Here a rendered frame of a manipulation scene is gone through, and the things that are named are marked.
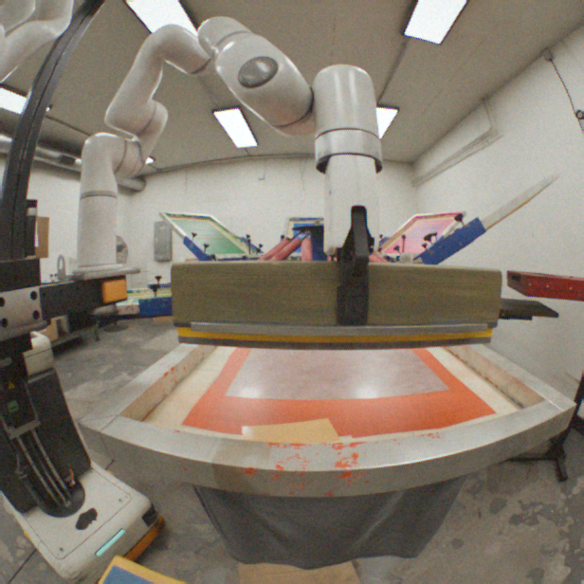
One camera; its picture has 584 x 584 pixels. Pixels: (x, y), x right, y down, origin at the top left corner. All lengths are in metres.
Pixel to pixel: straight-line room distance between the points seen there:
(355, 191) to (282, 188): 4.81
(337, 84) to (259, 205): 4.77
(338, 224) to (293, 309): 0.10
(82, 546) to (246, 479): 0.96
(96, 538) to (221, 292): 1.03
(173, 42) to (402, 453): 0.70
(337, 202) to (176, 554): 1.33
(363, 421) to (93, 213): 0.59
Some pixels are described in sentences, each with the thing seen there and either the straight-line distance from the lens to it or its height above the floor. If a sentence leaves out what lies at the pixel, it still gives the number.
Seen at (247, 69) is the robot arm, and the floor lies 1.36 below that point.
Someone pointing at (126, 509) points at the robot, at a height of 0.28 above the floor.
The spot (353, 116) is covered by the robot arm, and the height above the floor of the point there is 1.30.
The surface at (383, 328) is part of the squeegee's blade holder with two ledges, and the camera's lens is 0.29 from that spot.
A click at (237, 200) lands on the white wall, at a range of 5.16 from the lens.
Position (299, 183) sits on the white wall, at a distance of 5.06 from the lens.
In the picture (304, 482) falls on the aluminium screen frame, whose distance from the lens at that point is 0.24.
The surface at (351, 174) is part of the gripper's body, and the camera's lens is 0.26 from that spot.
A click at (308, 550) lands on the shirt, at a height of 0.64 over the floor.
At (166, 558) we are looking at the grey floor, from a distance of 1.33.
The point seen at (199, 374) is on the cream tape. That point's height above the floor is 0.95.
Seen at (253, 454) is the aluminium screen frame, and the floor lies 0.99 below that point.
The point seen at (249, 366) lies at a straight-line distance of 0.50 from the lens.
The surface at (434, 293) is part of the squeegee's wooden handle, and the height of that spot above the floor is 1.11.
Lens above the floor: 1.15
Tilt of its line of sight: 8 degrees down
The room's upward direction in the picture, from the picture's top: 1 degrees counter-clockwise
